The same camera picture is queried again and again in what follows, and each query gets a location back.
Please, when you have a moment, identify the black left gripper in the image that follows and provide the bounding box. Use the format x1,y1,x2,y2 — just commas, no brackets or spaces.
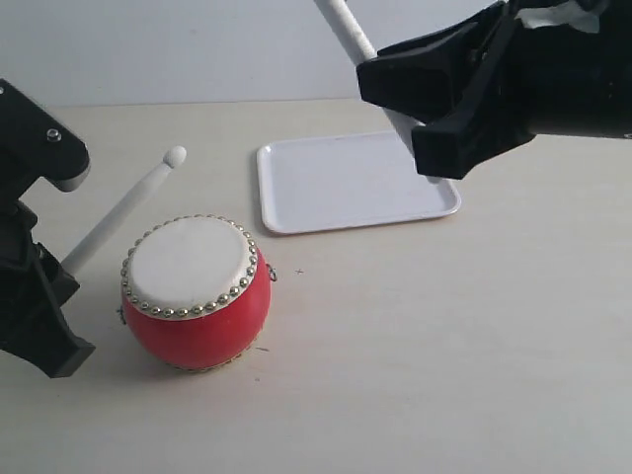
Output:
1,200,95,378

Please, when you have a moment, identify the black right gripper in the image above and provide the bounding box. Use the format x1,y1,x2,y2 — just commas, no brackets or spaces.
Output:
355,1,631,179

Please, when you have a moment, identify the white drumstick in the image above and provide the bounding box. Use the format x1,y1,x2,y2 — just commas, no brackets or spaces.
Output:
61,145,188,275
314,0,422,159

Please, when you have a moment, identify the red small drum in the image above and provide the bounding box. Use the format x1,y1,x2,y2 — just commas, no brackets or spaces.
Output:
119,214,277,372

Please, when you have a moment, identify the white rectangular tray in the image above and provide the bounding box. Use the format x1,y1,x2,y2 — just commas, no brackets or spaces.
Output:
256,131,462,235

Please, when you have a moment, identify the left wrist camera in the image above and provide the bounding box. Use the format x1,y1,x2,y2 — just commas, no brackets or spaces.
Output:
1,79,91,201

